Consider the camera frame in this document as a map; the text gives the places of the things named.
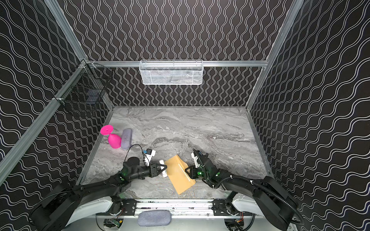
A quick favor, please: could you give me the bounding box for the aluminium corner post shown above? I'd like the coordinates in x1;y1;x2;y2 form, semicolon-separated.
246;0;304;112
44;0;88;61

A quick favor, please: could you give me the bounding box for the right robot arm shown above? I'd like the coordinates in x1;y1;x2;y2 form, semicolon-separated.
185;149;304;231

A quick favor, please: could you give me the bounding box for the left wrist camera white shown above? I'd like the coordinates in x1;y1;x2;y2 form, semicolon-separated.
143;149;156;167

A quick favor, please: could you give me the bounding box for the aluminium corner post right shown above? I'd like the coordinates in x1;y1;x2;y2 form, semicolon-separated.
246;0;304;112

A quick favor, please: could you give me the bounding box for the aluminium corner post left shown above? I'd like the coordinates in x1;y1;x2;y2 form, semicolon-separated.
44;0;88;61

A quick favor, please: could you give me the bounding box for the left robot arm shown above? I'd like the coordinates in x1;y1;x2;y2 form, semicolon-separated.
29;157;167;231

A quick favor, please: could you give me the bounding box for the aluminium left side rail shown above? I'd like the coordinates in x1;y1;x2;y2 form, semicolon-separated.
1;60;87;183

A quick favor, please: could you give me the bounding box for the brown manila envelope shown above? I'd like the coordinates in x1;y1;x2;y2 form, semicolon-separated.
165;155;196;195

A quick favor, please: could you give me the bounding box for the white wire basket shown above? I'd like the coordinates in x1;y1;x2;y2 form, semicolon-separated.
139;64;204;85

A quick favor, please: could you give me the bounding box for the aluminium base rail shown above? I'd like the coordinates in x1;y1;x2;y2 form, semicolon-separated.
115;198;291;218

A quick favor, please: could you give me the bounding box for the grey fabric pouch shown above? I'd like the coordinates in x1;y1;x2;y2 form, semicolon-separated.
137;210;172;227

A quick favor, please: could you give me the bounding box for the aluminium back crossbar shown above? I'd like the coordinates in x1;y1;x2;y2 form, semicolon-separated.
89;60;268;68

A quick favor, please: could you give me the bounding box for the magenta plastic goblet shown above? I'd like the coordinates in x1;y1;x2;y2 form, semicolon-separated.
100;125;121;149

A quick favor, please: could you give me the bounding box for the black wire basket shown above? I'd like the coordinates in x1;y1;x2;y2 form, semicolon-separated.
57;64;113;118

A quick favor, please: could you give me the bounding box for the white glue stick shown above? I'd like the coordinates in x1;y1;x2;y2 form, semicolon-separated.
160;160;168;178

